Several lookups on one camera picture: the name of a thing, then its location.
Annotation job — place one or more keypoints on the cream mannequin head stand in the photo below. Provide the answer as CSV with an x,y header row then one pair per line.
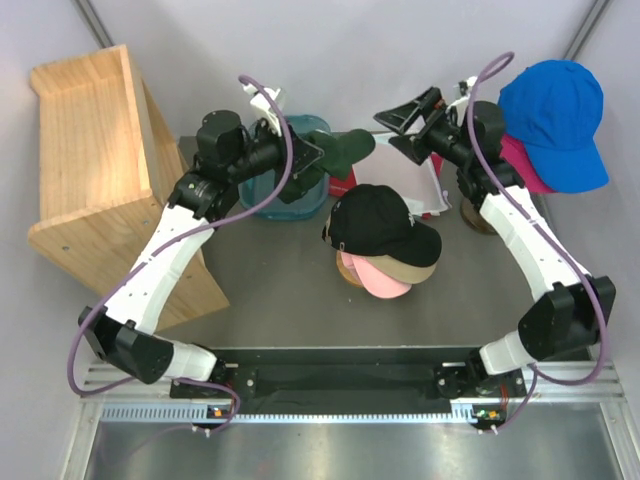
x,y
472,218

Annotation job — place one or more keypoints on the grey slotted cable duct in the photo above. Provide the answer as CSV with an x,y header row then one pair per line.
x,y
207,414

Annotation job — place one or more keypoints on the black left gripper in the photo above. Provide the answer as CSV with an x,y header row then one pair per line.
x,y
303,153

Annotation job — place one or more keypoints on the wooden shelf box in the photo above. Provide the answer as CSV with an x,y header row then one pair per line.
x,y
108,162

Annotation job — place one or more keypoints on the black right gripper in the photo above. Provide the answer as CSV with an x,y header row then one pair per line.
x,y
402,118

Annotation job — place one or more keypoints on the red booklet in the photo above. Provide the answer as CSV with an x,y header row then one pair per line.
x,y
338,187

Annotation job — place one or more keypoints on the dark green baseball cap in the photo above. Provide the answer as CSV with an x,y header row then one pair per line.
x,y
339,155

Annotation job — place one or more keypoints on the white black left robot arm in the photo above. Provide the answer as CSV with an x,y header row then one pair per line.
x,y
121,329

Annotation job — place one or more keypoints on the round wooden hat stand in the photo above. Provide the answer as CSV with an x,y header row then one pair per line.
x,y
346,274

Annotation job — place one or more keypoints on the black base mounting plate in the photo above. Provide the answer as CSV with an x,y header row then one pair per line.
x,y
425,372

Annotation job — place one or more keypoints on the blue baseball cap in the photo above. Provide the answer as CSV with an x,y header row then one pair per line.
x,y
554,108

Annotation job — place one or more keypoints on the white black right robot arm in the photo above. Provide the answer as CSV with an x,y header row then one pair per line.
x,y
571,307

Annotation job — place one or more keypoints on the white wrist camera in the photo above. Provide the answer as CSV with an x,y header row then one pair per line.
x,y
262,108
463,92

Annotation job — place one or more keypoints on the black baseball cap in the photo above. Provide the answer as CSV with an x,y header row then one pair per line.
x,y
374,221

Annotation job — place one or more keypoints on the salmon pink baseball cap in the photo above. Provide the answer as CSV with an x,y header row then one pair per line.
x,y
374,281

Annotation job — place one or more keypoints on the magenta baseball cap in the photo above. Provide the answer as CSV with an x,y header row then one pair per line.
x,y
514,152

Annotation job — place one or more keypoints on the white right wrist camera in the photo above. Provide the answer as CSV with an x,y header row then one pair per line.
x,y
463,92

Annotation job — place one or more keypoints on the tan baseball cap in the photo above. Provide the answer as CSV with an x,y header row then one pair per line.
x,y
400,271

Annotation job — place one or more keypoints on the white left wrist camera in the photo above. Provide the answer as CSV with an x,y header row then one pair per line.
x,y
262,108

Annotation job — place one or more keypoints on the translucent zip document pouch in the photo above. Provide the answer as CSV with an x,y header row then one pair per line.
x,y
418,185

